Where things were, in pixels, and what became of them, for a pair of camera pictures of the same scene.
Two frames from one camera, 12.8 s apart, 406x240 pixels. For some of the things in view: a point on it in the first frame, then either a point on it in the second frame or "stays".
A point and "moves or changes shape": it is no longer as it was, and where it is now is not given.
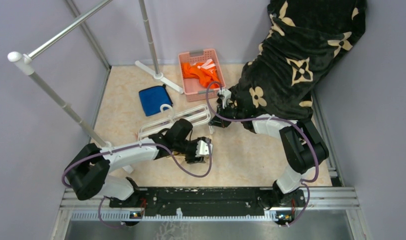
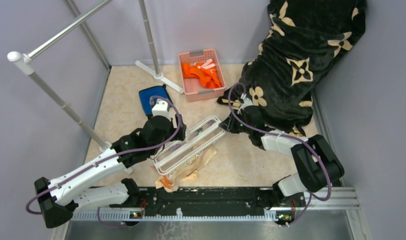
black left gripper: (192, 159) -> (180, 135)
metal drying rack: (24, 61) stays
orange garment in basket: (205, 72) stays
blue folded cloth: (153, 98) stays
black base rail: (202, 202) stays
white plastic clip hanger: (199, 117) moves or changes shape
